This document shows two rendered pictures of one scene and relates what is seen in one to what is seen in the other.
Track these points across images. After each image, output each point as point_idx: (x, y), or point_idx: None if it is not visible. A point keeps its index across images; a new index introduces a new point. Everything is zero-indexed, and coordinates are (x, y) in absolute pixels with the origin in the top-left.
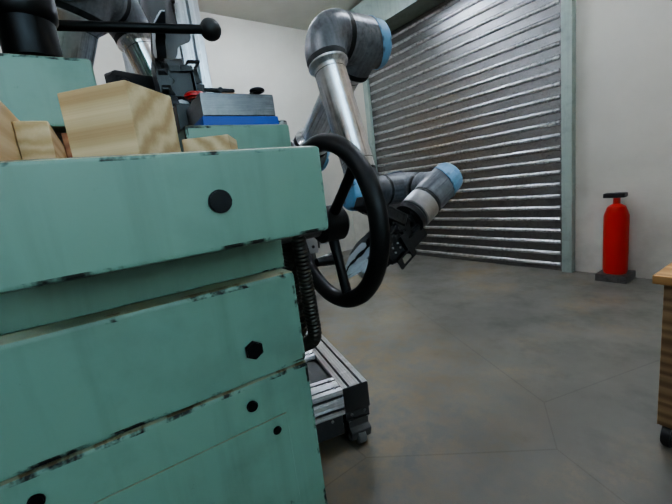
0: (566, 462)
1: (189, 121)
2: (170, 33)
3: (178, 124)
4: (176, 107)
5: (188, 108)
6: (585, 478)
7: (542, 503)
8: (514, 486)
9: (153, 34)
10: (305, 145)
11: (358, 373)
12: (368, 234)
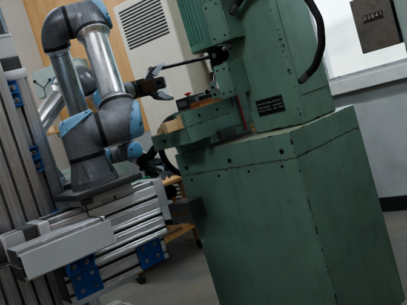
0: (152, 297)
1: (195, 100)
2: (162, 69)
3: (195, 101)
4: (194, 95)
5: (196, 97)
6: (162, 293)
7: (177, 297)
8: (168, 303)
9: (158, 68)
10: (172, 117)
11: (106, 304)
12: (153, 163)
